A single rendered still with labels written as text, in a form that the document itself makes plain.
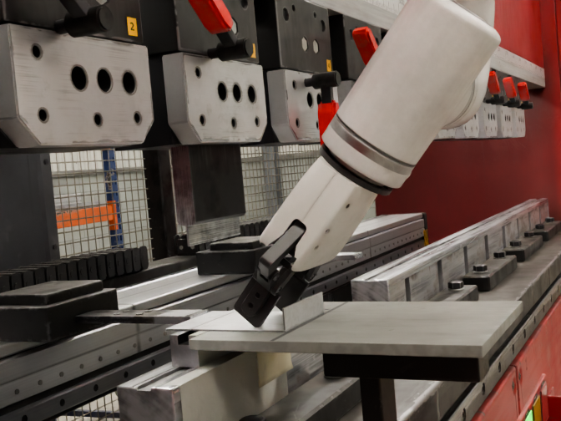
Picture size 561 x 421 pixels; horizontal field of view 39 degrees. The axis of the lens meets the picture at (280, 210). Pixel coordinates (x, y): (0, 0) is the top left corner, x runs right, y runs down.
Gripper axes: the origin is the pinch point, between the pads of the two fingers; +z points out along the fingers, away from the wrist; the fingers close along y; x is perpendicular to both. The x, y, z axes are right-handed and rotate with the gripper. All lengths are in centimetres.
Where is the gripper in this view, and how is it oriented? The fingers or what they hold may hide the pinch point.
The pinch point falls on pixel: (270, 297)
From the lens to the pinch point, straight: 76.9
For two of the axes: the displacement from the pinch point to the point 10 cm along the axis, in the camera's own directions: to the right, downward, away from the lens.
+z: -5.1, 8.0, 3.3
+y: -4.4, 0.8, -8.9
